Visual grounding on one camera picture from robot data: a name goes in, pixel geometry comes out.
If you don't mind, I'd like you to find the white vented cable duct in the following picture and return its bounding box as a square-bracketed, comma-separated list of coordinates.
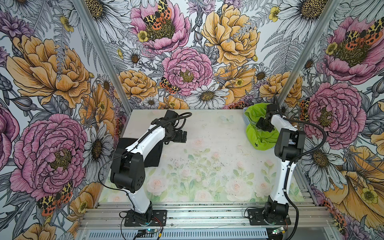
[83, 228, 268, 240]

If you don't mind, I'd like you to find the black garment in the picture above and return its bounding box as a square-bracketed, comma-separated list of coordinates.
[113, 138, 164, 168]

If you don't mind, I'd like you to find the right aluminium corner post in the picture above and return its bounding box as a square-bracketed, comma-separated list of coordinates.
[277, 0, 342, 106]

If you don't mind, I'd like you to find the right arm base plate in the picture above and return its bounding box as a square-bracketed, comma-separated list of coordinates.
[244, 208, 292, 226]

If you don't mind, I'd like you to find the light blue plastic basket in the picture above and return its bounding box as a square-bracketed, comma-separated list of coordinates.
[243, 107, 251, 127]

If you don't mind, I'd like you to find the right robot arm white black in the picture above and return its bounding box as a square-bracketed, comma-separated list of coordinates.
[257, 104, 305, 225]

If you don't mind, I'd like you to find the left aluminium corner post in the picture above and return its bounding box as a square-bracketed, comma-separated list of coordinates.
[74, 1, 133, 117]

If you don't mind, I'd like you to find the aluminium corner post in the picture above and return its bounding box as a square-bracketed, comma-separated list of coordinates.
[277, 0, 342, 106]
[74, 1, 133, 117]

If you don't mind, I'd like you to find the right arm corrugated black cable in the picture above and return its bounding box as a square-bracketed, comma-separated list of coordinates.
[272, 95, 328, 240]

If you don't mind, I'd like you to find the lime green towel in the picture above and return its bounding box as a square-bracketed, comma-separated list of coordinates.
[246, 103, 279, 151]

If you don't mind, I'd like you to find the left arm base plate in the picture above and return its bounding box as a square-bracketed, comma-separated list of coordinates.
[124, 210, 168, 227]

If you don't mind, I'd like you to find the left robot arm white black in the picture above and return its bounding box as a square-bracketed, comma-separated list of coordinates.
[110, 110, 192, 227]

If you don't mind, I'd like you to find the aluminium rail frame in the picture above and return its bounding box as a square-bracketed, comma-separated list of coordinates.
[80, 203, 333, 230]

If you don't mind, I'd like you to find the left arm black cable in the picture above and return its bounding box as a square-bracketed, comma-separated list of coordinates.
[98, 112, 193, 211]

